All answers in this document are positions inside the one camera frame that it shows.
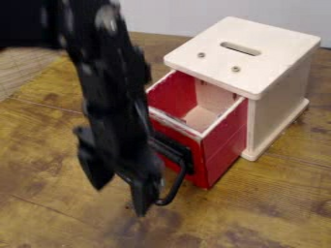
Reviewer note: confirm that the white wooden drawer cabinet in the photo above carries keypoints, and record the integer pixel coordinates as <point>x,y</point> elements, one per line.
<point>260,62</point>

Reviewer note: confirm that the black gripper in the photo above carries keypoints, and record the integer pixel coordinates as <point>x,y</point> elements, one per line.
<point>113,148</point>

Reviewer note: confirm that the black metal drawer handle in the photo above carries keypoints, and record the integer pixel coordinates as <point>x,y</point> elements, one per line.
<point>176,153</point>

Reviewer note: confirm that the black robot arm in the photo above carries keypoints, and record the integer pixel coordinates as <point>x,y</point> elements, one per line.
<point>88,29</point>

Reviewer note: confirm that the red wooden drawer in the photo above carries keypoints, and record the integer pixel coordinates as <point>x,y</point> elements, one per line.
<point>204,118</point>

